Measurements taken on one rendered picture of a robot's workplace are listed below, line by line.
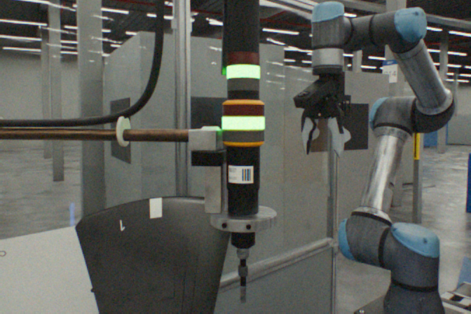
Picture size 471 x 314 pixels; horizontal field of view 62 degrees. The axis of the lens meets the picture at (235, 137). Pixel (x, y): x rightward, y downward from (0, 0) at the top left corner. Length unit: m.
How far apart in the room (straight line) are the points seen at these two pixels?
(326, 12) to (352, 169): 3.95
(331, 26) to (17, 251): 0.77
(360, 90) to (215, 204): 4.52
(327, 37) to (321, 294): 1.29
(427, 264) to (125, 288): 0.80
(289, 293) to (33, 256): 1.19
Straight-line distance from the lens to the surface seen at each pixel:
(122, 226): 0.58
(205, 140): 0.40
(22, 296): 0.73
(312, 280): 1.86
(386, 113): 1.31
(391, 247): 1.14
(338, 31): 0.96
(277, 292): 1.68
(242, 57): 0.39
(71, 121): 0.48
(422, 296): 1.16
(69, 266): 0.76
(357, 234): 1.18
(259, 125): 0.39
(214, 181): 0.40
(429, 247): 1.12
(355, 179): 4.88
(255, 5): 0.41
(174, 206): 0.58
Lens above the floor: 1.56
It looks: 3 degrees down
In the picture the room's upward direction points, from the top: straight up
